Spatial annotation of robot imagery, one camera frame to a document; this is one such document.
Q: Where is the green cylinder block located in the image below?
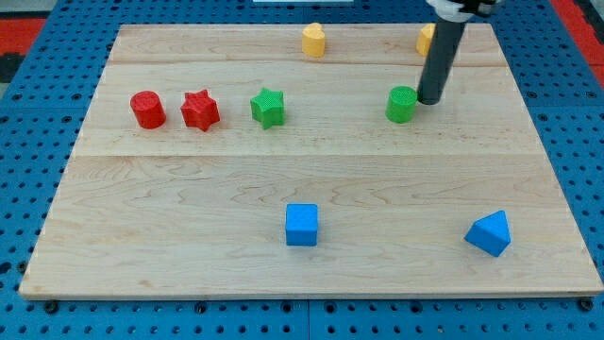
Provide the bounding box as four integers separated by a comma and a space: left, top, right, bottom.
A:
385, 86, 417, 124

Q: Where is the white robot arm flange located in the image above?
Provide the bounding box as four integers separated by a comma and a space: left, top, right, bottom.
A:
427, 0, 505, 23

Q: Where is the blue cube block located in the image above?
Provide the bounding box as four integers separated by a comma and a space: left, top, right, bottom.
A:
285, 203, 319, 247

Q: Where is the green star block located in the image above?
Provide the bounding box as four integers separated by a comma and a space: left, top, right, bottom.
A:
250, 88, 285, 129

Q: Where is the light wooden board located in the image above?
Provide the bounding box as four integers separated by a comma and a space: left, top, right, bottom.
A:
20, 24, 603, 300

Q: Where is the red star block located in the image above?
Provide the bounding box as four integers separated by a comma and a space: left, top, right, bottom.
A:
180, 90, 221, 131

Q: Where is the yellow heart block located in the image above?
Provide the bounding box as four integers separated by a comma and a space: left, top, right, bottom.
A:
301, 23, 326, 58

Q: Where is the red cylinder block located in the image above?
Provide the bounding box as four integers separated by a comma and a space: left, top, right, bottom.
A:
130, 91, 166, 129

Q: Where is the yellow block behind rod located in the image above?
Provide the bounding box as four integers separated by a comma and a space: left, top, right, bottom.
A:
415, 24, 436, 57

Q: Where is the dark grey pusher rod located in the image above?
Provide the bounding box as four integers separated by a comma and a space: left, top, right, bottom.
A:
417, 18, 466, 105

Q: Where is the blue triangular prism block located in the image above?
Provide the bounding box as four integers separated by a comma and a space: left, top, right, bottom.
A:
464, 210, 512, 257

